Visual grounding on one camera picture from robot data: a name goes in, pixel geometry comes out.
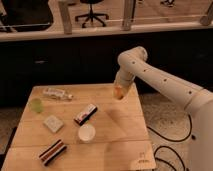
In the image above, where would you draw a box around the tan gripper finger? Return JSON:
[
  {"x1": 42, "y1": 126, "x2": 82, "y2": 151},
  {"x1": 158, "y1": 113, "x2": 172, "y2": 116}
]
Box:
[{"x1": 114, "y1": 85, "x2": 128, "y2": 99}]

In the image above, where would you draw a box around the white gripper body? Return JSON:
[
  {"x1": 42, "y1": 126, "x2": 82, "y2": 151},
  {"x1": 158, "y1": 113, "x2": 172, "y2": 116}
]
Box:
[{"x1": 114, "y1": 69, "x2": 135, "y2": 87}]

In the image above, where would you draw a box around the small orange apple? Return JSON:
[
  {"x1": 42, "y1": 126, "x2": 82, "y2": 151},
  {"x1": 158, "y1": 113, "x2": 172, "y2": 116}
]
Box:
[{"x1": 113, "y1": 87, "x2": 124, "y2": 100}]

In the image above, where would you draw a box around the white paper cup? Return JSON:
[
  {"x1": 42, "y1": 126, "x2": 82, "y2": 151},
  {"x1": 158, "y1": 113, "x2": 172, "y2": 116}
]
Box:
[{"x1": 78, "y1": 124, "x2": 96, "y2": 143}]

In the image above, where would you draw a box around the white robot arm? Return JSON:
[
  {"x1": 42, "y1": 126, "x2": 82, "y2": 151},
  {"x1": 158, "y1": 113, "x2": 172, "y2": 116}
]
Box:
[{"x1": 113, "y1": 46, "x2": 213, "y2": 171}]

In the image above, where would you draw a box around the green plastic cup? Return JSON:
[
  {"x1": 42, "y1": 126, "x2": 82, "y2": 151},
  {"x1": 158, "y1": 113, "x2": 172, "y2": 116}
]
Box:
[{"x1": 29, "y1": 98, "x2": 43, "y2": 113}]

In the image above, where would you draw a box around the black white rectangular box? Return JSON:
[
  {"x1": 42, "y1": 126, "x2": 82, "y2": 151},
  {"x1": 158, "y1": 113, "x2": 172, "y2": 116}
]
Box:
[{"x1": 74, "y1": 104, "x2": 97, "y2": 126}]

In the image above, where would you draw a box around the wooden folding table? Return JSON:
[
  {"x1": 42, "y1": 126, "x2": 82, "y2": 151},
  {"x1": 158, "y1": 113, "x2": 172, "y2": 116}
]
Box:
[{"x1": 2, "y1": 84, "x2": 156, "y2": 171}]

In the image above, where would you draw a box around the clear plastic bottle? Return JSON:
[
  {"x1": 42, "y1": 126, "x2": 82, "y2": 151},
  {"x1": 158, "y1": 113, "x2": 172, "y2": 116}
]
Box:
[{"x1": 43, "y1": 88, "x2": 73, "y2": 100}]

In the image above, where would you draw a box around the black office chair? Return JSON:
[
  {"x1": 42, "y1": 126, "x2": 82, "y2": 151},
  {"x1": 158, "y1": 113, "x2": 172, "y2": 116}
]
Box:
[{"x1": 75, "y1": 0, "x2": 109, "y2": 28}]

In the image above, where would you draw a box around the pale square sponge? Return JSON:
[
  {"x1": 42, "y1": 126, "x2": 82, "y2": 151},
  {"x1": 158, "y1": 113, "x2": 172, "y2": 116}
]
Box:
[{"x1": 43, "y1": 115, "x2": 64, "y2": 133}]

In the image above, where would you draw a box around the striped brown black box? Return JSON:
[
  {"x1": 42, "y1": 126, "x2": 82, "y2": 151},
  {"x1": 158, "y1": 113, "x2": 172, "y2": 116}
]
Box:
[{"x1": 39, "y1": 140, "x2": 67, "y2": 166}]

